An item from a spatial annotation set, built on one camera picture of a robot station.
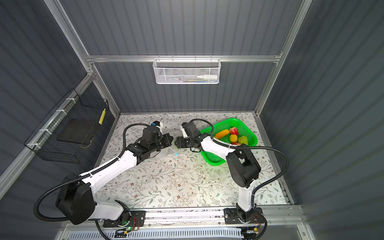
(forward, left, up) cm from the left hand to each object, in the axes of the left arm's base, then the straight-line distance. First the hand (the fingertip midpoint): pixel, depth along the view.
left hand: (174, 137), depth 83 cm
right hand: (+2, -3, -9) cm, 10 cm away
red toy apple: (+14, -41, -15) cm, 45 cm away
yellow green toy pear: (+4, -44, -12) cm, 45 cm away
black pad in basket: (+1, +48, +8) cm, 48 cm away
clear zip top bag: (-8, +3, -2) cm, 9 cm away
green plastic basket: (+11, -45, -10) cm, 47 cm away
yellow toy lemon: (+7, -38, -13) cm, 41 cm away
